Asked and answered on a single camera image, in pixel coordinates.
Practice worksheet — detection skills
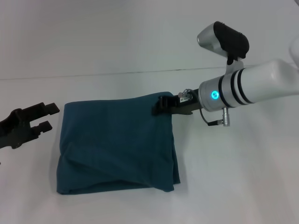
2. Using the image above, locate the right gripper cable with plug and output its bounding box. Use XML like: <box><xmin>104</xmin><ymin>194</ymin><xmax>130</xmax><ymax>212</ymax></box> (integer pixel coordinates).
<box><xmin>177</xmin><ymin>87</ymin><xmax>231</xmax><ymax>128</ymax></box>

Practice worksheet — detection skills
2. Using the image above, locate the teal blue FREE! t-shirt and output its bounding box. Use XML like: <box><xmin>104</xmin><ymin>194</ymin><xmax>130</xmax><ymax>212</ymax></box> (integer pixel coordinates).
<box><xmin>56</xmin><ymin>91</ymin><xmax>181</xmax><ymax>195</ymax></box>

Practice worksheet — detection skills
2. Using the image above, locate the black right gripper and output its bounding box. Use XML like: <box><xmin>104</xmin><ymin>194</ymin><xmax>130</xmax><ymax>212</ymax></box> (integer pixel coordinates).
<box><xmin>151</xmin><ymin>88</ymin><xmax>202</xmax><ymax>117</ymax></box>

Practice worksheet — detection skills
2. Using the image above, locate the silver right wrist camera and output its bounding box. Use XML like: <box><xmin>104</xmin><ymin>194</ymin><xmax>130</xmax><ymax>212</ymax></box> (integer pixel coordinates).
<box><xmin>196</xmin><ymin>21</ymin><xmax>250</xmax><ymax>68</ymax></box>

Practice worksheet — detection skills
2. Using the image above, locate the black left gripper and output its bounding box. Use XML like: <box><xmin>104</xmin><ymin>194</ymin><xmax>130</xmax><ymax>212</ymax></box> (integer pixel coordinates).
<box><xmin>0</xmin><ymin>102</ymin><xmax>60</xmax><ymax>150</ymax></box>

